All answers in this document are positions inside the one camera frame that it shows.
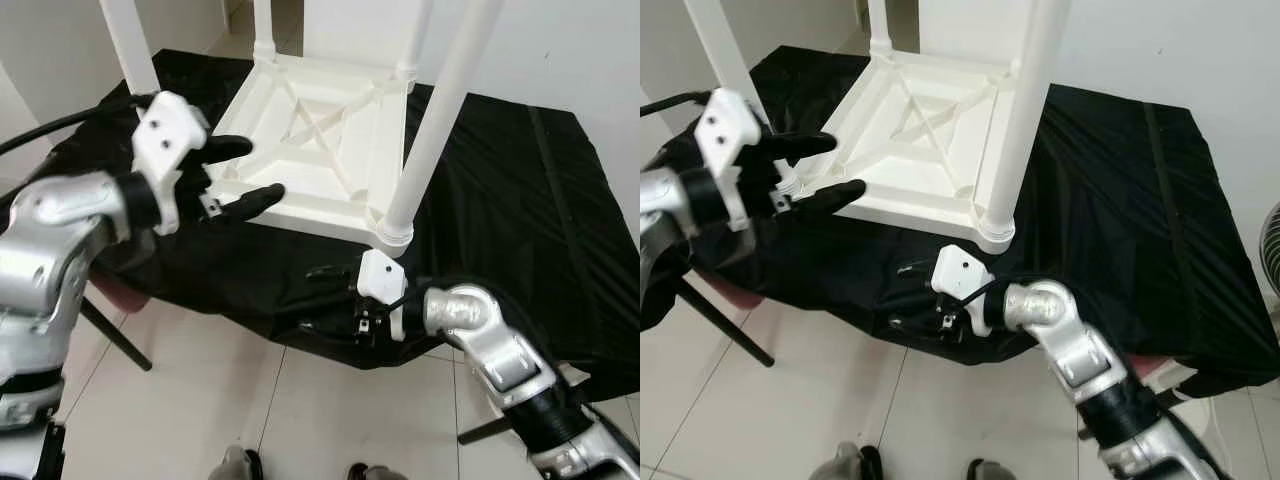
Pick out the white plastic table leg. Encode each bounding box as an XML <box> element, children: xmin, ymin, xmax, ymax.
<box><xmin>253</xmin><ymin>0</ymin><xmax>279</xmax><ymax>63</ymax></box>
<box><xmin>683</xmin><ymin>0</ymin><xmax>773</xmax><ymax>123</ymax></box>
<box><xmin>398</xmin><ymin>0</ymin><xmax>438</xmax><ymax>81</ymax></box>
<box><xmin>98</xmin><ymin>0</ymin><xmax>163</xmax><ymax>99</ymax></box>
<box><xmin>868</xmin><ymin>0</ymin><xmax>894</xmax><ymax>57</ymax></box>
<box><xmin>978</xmin><ymin>0</ymin><xmax>1073</xmax><ymax>251</ymax></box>
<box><xmin>378</xmin><ymin>0</ymin><xmax>506</xmax><ymax>249</ymax></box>

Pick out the white round plastic base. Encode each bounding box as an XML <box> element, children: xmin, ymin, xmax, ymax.
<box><xmin>1160</xmin><ymin>360</ymin><xmax>1218</xmax><ymax>443</ymax></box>

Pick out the black table cloth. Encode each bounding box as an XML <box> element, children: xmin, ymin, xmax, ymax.
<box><xmin>40</xmin><ymin>48</ymin><xmax>640</xmax><ymax>401</ymax></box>
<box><xmin>640</xmin><ymin>45</ymin><xmax>1276</xmax><ymax>386</ymax></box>

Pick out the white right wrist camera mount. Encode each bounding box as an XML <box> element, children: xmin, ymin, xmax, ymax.
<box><xmin>357</xmin><ymin>250</ymin><xmax>409</xmax><ymax>303</ymax></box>
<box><xmin>930</xmin><ymin>245</ymin><xmax>992</xmax><ymax>299</ymax></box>

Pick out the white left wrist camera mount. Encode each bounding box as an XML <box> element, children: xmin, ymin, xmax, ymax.
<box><xmin>132</xmin><ymin>92</ymin><xmax>210</xmax><ymax>237</ymax></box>
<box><xmin>697</xmin><ymin>88</ymin><xmax>764</xmax><ymax>234</ymax></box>

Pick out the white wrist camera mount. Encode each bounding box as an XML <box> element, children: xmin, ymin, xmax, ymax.
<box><xmin>930</xmin><ymin>245</ymin><xmax>992</xmax><ymax>299</ymax></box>
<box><xmin>132</xmin><ymin>92</ymin><xmax>210</xmax><ymax>237</ymax></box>
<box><xmin>697</xmin><ymin>88</ymin><xmax>764</xmax><ymax>234</ymax></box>
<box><xmin>357</xmin><ymin>250</ymin><xmax>409</xmax><ymax>303</ymax></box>

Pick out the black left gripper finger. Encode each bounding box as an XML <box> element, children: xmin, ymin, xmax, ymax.
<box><xmin>792</xmin><ymin>180</ymin><xmax>867</xmax><ymax>219</ymax></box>
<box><xmin>772</xmin><ymin>132</ymin><xmax>838</xmax><ymax>161</ymax></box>
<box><xmin>218</xmin><ymin>185</ymin><xmax>286</xmax><ymax>223</ymax></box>
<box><xmin>203</xmin><ymin>135</ymin><xmax>253</xmax><ymax>163</ymax></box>

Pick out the white standing fan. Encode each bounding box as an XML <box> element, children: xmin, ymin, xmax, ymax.
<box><xmin>1262</xmin><ymin>200</ymin><xmax>1280</xmax><ymax>298</ymax></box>

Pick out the grey left robot foot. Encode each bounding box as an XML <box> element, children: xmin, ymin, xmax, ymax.
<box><xmin>812</xmin><ymin>442</ymin><xmax>884</xmax><ymax>480</ymax></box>
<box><xmin>210</xmin><ymin>445</ymin><xmax>264</xmax><ymax>480</ymax></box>

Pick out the white plastic table top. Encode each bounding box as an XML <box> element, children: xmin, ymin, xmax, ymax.
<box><xmin>205</xmin><ymin>52</ymin><xmax>423</xmax><ymax>257</ymax></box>
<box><xmin>790</xmin><ymin>48</ymin><xmax>1023</xmax><ymax>257</ymax></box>

